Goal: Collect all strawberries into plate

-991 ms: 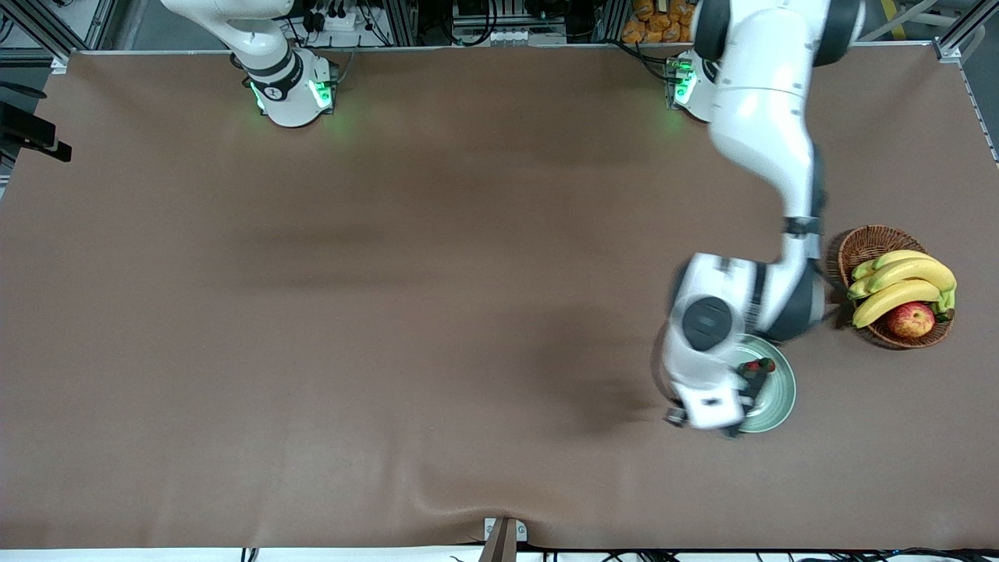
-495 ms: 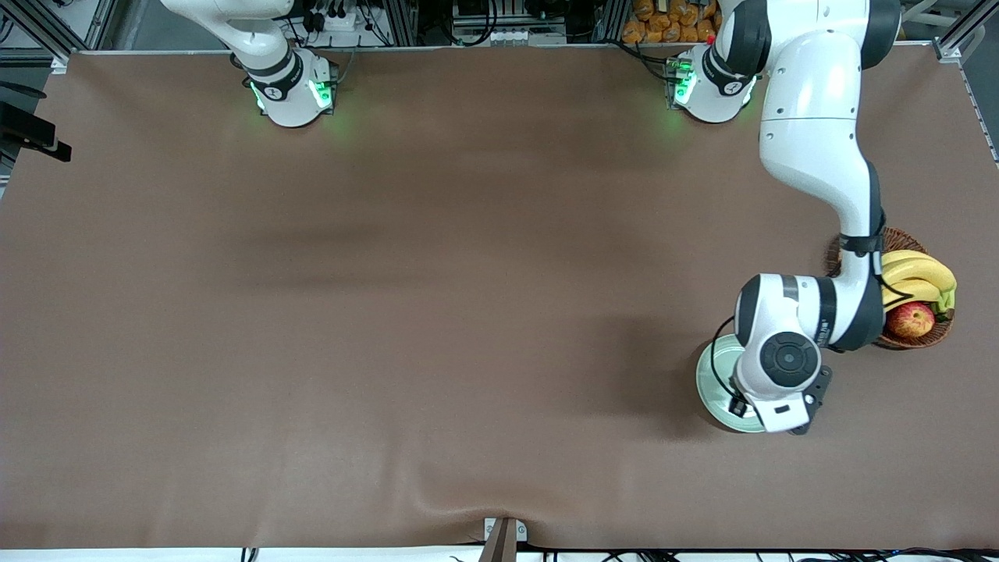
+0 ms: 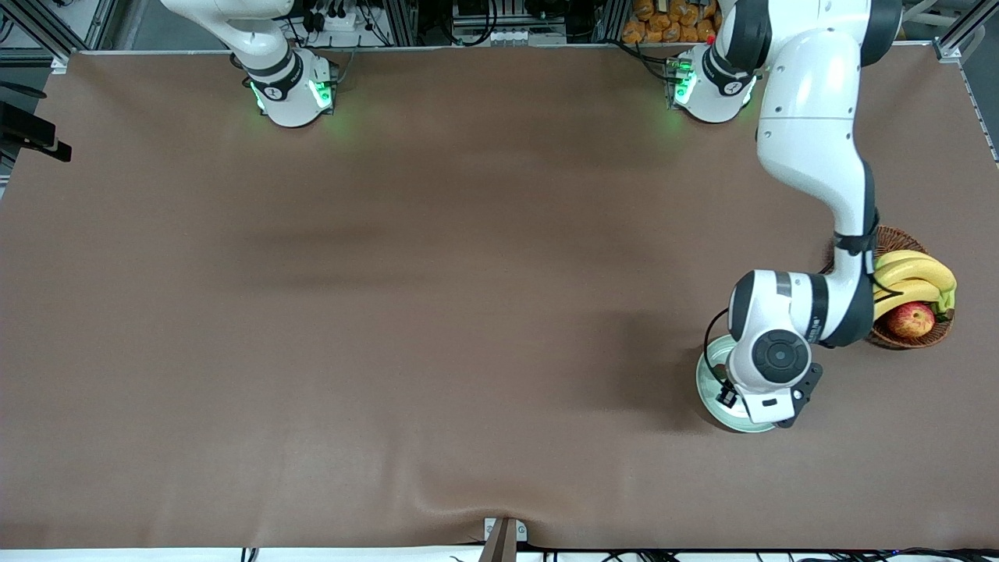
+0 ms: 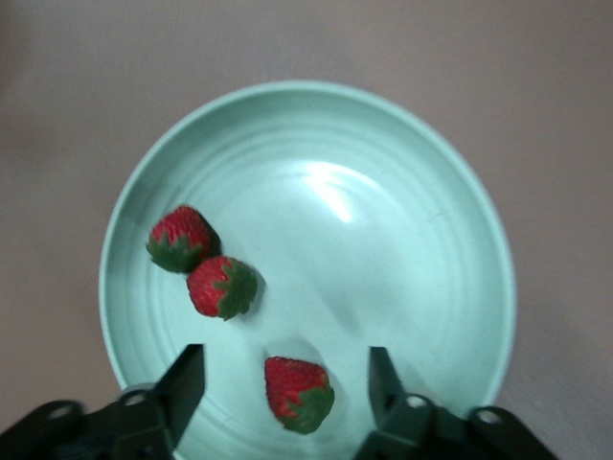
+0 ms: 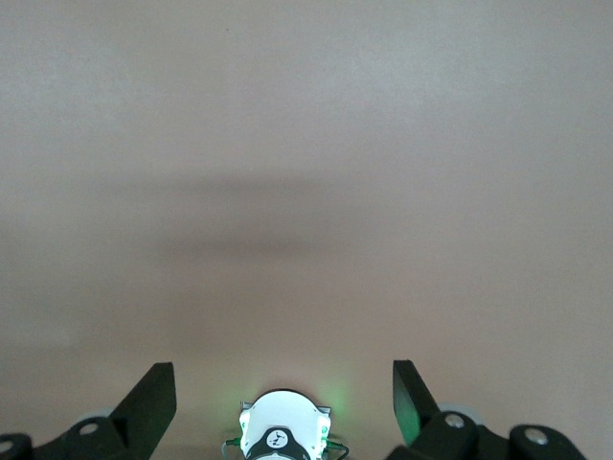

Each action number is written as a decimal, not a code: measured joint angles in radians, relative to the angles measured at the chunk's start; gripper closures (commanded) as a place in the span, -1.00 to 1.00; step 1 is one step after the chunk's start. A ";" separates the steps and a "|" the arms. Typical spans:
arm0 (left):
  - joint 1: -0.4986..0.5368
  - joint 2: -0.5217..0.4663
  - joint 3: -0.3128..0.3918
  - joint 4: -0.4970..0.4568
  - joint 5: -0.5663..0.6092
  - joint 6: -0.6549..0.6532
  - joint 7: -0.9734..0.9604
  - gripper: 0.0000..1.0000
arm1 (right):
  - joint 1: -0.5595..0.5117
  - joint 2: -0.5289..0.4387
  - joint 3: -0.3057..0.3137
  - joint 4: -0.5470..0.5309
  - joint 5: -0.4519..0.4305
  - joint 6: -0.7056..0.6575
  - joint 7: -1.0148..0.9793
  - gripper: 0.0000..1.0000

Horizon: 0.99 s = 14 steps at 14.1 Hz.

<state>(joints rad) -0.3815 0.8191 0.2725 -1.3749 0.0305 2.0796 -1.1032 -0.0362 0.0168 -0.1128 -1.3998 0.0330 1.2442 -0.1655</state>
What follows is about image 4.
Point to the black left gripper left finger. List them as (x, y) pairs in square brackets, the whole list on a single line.
[(158, 417)]

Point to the mint green round plate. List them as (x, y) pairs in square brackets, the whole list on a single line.
[(335, 268)]

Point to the red strawberry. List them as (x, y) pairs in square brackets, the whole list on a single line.
[(184, 235), (211, 287), (292, 383)]

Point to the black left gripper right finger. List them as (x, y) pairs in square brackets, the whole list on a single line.
[(412, 426)]

